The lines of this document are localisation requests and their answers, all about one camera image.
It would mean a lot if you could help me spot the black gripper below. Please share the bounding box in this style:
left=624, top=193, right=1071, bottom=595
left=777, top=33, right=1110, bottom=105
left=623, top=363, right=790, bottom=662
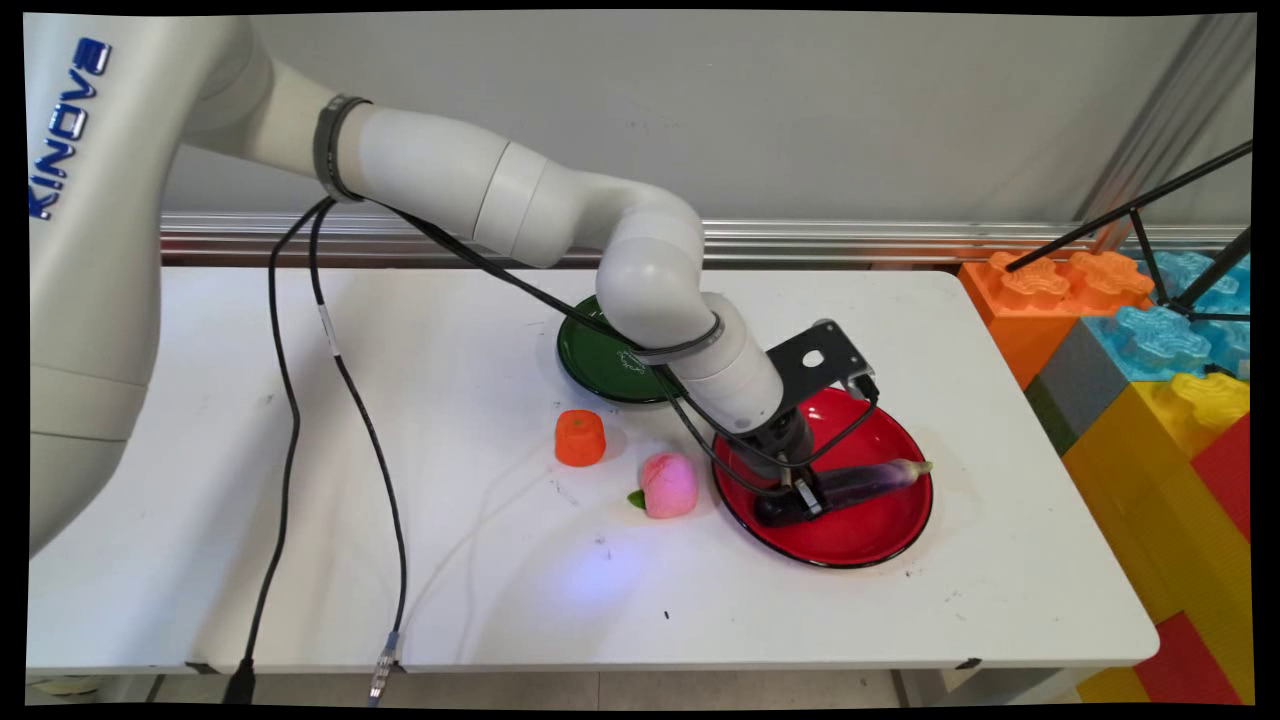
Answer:
left=742, top=405, right=827, bottom=519

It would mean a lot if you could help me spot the purple toy eggplant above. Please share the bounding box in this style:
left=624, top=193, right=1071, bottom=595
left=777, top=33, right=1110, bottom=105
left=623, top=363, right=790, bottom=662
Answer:
left=754, top=458, right=934, bottom=530

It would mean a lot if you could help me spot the red plate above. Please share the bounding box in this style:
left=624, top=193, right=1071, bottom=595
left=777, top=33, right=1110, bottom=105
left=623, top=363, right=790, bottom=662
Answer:
left=711, top=386, right=935, bottom=570

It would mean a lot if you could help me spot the pink toy peach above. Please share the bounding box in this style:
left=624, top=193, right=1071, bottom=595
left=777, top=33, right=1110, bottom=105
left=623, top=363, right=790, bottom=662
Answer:
left=628, top=451, right=701, bottom=520

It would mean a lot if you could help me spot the orange toy carrot piece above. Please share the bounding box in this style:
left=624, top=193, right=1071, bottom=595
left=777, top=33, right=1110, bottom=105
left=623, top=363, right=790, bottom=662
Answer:
left=555, top=409, right=609, bottom=468

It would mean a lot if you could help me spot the grey metal table leg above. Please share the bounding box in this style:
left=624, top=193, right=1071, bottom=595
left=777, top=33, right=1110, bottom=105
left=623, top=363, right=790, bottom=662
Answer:
left=890, top=668, right=1061, bottom=707

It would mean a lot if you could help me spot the dark green plate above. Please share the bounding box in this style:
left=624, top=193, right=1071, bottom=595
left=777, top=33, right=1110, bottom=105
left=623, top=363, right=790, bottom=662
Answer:
left=557, top=293, right=693, bottom=406

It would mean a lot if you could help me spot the orange foam block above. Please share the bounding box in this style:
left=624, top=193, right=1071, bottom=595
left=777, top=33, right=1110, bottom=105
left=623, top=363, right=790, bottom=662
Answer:
left=958, top=250, right=1157, bottom=391

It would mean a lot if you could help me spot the grey foam block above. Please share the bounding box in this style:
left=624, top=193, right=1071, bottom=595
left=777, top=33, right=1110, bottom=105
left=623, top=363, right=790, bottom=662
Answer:
left=1024, top=320, right=1133, bottom=457

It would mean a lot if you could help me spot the blue foam block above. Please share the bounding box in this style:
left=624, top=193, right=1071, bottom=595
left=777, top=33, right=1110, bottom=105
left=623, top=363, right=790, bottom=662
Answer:
left=1085, top=250, right=1252, bottom=386

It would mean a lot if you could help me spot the small red foam block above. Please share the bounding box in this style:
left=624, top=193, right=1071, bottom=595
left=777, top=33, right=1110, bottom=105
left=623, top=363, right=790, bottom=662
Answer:
left=1190, top=415, right=1252, bottom=543

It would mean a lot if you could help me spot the large red foam block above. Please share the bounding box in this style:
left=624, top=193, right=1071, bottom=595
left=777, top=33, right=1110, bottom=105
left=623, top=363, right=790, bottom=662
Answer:
left=1133, top=610, right=1243, bottom=706

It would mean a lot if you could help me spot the black tripod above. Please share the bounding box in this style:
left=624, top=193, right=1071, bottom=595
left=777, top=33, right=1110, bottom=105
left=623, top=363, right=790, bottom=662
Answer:
left=1005, top=140, right=1254, bottom=324

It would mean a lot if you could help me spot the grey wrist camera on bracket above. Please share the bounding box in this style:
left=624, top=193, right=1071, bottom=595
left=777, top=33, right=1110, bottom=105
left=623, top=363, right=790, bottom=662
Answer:
left=766, top=319, right=882, bottom=403

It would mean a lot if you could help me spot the aluminium rail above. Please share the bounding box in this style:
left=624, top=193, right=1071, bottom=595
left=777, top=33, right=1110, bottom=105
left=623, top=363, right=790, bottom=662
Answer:
left=160, top=211, right=1247, bottom=269

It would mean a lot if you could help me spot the black cable with silver plug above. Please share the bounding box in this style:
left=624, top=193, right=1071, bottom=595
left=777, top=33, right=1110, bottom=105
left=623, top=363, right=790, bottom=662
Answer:
left=308, top=196, right=883, bottom=707

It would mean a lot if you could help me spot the plain black cable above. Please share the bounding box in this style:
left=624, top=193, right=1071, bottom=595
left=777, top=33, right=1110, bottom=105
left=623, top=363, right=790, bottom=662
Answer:
left=222, top=196, right=801, bottom=705

